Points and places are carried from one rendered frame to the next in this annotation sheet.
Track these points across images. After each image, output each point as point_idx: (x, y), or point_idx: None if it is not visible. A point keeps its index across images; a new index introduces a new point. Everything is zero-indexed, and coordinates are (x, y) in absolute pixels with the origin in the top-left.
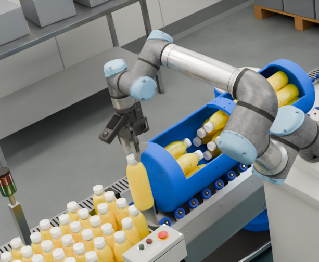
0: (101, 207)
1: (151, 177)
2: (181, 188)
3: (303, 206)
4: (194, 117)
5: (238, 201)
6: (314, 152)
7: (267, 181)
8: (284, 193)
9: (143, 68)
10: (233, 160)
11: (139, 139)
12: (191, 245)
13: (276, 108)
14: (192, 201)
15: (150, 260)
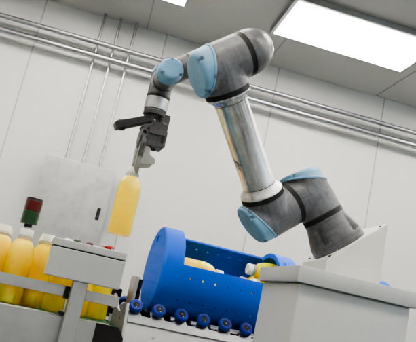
0: None
1: (155, 260)
2: (172, 267)
3: (284, 296)
4: (246, 274)
5: None
6: (324, 233)
7: (265, 286)
8: (273, 291)
9: (180, 56)
10: (254, 302)
11: (149, 149)
12: None
13: (261, 44)
14: (180, 311)
15: (70, 241)
